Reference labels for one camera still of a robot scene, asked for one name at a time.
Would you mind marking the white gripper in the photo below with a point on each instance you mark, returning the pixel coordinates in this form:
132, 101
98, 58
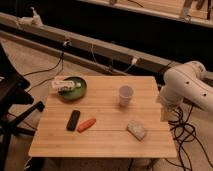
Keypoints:
166, 110

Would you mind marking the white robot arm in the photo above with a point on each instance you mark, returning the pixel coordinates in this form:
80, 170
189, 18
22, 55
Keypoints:
185, 81

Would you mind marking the grey sponge block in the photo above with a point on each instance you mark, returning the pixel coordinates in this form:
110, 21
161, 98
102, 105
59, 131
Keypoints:
136, 129

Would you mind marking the orange carrot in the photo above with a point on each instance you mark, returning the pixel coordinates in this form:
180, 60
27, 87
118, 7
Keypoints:
86, 124

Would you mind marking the green bowl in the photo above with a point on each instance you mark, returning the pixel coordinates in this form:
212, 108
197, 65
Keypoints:
77, 92

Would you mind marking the black remote control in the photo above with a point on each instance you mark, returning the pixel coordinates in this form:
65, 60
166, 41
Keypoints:
73, 120

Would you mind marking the black office chair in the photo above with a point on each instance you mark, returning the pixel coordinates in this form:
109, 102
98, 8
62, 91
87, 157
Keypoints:
12, 91

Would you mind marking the grey metal rail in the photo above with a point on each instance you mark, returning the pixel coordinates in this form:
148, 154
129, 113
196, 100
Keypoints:
156, 41

